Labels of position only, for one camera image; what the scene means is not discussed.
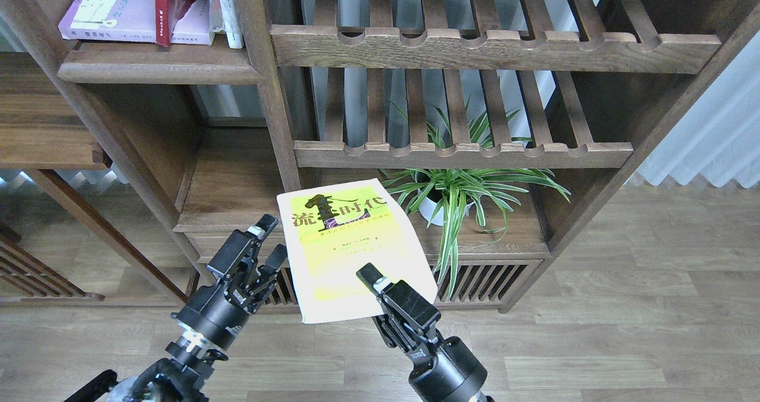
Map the white lavender book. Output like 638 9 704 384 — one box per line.
59 0 214 45

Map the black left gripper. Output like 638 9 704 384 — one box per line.
173 214 288 350

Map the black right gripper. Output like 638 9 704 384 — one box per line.
356 263 489 401

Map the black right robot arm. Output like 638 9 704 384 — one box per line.
356 263 492 401

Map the white plant pot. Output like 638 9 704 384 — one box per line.
418 189 475 226

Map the green spider plant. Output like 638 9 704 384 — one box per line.
380 96 572 299

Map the yellow green book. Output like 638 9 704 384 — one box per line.
277 179 438 324

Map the white curtain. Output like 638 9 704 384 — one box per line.
637 34 759 188

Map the white upright book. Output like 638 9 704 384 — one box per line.
209 0 244 49

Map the dark wooden bookshelf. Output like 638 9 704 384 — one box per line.
2 0 758 312

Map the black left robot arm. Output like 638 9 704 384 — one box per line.
69 214 287 401

